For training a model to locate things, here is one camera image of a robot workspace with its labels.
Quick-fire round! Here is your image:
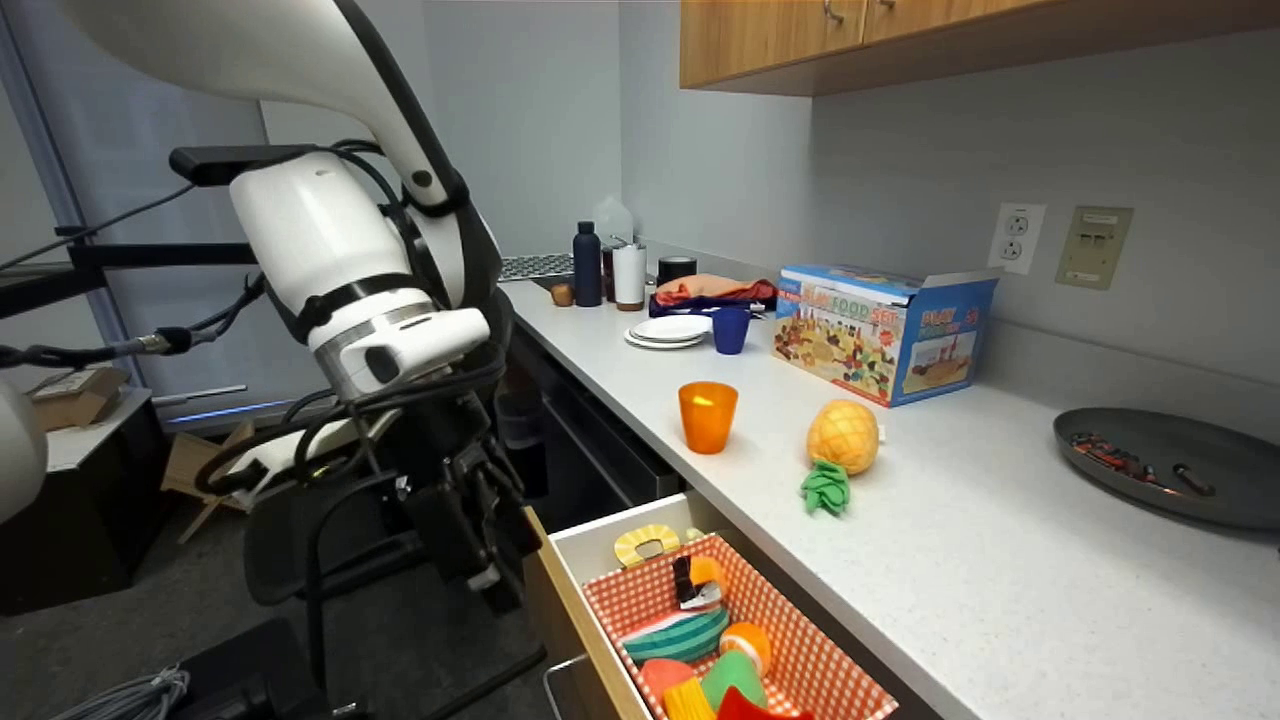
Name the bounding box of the plush pineapple toy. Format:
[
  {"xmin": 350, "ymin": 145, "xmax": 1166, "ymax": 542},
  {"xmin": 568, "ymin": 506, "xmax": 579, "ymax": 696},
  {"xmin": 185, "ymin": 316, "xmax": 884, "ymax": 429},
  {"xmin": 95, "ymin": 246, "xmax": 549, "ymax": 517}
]
[{"xmin": 800, "ymin": 400, "xmax": 884, "ymax": 517}]

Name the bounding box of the wooden drawer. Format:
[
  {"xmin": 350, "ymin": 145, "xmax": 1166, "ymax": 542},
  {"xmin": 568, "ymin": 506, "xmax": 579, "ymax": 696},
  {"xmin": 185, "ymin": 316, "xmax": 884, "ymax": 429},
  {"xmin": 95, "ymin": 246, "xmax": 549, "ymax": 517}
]
[{"xmin": 528, "ymin": 496, "xmax": 909, "ymax": 720}]

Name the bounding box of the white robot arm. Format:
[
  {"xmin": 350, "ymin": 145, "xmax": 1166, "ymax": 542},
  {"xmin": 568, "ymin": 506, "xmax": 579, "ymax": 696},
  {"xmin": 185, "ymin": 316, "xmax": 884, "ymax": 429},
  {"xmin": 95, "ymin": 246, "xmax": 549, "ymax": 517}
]
[{"xmin": 64, "ymin": 0, "xmax": 498, "ymax": 404}]

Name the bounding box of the yellow pineapple slice toy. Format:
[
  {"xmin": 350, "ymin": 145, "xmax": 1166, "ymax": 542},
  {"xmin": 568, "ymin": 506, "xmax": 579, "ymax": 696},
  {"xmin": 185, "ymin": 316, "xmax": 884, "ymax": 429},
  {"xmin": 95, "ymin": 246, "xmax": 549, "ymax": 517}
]
[{"xmin": 613, "ymin": 524, "xmax": 680, "ymax": 566}]

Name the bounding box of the red checkered basket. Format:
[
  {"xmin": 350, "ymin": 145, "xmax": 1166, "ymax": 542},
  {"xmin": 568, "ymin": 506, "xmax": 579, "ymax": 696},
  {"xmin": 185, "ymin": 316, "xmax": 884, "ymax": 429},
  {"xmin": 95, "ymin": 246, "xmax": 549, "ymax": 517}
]
[{"xmin": 586, "ymin": 530, "xmax": 902, "ymax": 720}]

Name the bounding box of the stack of white plates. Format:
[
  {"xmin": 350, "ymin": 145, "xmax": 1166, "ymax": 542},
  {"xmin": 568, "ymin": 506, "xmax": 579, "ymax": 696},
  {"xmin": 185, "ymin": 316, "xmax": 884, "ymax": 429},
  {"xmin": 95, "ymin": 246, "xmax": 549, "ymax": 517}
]
[{"xmin": 626, "ymin": 316, "xmax": 711, "ymax": 352}]

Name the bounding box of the orange plastic cup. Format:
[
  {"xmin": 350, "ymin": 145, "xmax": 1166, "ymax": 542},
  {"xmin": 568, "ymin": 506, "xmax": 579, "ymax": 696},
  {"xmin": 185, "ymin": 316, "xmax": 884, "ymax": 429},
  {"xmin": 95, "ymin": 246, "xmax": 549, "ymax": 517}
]
[{"xmin": 680, "ymin": 381, "xmax": 740, "ymax": 454}]

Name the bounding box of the red cloth pile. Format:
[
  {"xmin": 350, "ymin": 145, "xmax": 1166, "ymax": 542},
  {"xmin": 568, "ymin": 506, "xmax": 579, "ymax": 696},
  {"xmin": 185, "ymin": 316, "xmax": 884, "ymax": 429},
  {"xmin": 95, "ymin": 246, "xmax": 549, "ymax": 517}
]
[{"xmin": 650, "ymin": 270, "xmax": 778, "ymax": 316}]

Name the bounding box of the blue plastic cup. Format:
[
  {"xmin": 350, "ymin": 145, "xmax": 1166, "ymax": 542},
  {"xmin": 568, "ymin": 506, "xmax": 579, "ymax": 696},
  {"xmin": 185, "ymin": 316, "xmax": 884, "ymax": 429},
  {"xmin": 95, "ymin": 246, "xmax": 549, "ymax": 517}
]
[{"xmin": 711, "ymin": 308, "xmax": 748, "ymax": 357}]

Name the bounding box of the black dishwasher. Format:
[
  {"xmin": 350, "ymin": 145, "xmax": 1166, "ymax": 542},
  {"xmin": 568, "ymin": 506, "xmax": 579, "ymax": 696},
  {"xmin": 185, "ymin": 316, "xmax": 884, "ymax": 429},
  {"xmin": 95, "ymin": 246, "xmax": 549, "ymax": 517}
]
[{"xmin": 512, "ymin": 331, "xmax": 683, "ymax": 529}]

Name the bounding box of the dark blue bottle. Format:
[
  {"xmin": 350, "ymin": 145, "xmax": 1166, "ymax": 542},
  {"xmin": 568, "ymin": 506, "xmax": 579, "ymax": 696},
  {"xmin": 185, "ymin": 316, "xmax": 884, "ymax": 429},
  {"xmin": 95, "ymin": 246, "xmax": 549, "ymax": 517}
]
[{"xmin": 574, "ymin": 220, "xmax": 601, "ymax": 308}]

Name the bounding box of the colourful play food box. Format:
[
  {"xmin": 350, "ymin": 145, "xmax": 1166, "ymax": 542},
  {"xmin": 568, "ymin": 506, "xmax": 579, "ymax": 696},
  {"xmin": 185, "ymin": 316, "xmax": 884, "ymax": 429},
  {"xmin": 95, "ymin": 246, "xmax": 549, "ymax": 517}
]
[{"xmin": 774, "ymin": 265, "xmax": 997, "ymax": 408}]

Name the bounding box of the green striped toy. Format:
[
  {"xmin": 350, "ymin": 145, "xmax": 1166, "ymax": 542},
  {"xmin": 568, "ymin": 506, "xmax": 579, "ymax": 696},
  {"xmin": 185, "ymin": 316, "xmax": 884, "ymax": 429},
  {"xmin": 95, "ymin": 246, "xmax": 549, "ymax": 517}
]
[{"xmin": 626, "ymin": 613, "xmax": 727, "ymax": 663}]

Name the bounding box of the orange toy fruit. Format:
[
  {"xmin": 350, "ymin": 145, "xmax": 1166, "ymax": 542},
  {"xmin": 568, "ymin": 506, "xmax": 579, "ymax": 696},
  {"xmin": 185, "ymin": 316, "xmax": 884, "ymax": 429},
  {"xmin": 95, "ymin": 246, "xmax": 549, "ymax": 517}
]
[{"xmin": 721, "ymin": 620, "xmax": 778, "ymax": 671}]

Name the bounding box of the wooden upper cabinet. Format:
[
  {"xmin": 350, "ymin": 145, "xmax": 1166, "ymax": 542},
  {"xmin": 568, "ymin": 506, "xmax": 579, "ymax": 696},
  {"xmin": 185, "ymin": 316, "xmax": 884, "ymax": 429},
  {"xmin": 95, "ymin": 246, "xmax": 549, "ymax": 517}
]
[{"xmin": 680, "ymin": 0, "xmax": 1280, "ymax": 95}]

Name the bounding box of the cardboard box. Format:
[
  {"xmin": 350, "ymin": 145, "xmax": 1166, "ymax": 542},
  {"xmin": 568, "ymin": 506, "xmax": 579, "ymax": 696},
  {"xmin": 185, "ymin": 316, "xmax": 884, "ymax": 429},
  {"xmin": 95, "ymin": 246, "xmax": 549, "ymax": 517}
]
[{"xmin": 31, "ymin": 368, "xmax": 121, "ymax": 432}]

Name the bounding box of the dark round tray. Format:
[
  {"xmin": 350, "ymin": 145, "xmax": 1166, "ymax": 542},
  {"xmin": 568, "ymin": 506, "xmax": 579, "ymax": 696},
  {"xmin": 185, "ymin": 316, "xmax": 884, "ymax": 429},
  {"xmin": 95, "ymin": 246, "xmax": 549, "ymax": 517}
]
[{"xmin": 1052, "ymin": 408, "xmax": 1280, "ymax": 530}]

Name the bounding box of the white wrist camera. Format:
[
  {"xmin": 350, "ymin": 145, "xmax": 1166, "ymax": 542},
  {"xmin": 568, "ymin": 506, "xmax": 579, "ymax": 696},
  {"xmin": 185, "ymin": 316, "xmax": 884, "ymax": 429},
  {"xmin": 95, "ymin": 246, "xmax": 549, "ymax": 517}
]
[{"xmin": 307, "ymin": 287, "xmax": 491, "ymax": 400}]

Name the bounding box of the white wall outlet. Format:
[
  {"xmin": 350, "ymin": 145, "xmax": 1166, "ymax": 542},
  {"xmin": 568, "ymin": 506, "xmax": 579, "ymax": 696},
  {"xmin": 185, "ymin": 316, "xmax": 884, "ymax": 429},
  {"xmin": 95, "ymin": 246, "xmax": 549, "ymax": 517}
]
[{"xmin": 989, "ymin": 202, "xmax": 1047, "ymax": 275}]

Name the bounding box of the beige wall switch plate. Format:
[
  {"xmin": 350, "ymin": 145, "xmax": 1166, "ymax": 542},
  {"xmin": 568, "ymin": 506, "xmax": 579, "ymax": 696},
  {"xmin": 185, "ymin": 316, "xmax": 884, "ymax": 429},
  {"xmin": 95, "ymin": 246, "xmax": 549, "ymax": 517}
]
[{"xmin": 1056, "ymin": 202, "xmax": 1132, "ymax": 291}]

